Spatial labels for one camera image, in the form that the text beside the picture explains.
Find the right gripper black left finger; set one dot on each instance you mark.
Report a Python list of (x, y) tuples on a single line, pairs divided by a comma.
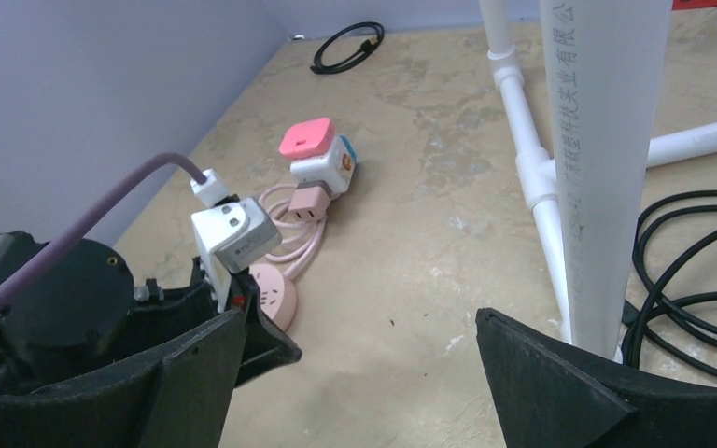
[(174, 395)]

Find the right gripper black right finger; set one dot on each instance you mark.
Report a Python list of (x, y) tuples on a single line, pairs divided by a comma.
[(551, 394)]

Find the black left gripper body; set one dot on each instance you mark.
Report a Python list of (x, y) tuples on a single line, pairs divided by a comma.
[(86, 313)]

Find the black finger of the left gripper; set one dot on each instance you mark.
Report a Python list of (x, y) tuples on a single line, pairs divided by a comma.
[(266, 346)]

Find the pink round socket with cord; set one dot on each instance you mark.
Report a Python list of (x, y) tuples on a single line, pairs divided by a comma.
[(299, 211)]

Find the white cube power socket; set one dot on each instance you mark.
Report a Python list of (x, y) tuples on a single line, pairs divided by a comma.
[(335, 168)]

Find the pink plug adapter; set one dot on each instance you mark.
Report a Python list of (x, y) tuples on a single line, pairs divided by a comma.
[(307, 139)]

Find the blue plug adapter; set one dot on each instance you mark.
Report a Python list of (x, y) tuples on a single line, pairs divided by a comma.
[(349, 148)]

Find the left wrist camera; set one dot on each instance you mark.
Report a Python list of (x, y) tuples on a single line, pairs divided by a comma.
[(230, 234)]

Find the white PVC pipe frame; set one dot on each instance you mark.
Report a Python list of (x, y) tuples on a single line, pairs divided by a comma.
[(603, 62)]

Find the red handled adjustable wrench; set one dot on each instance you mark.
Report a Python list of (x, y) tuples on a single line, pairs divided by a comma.
[(693, 4)]

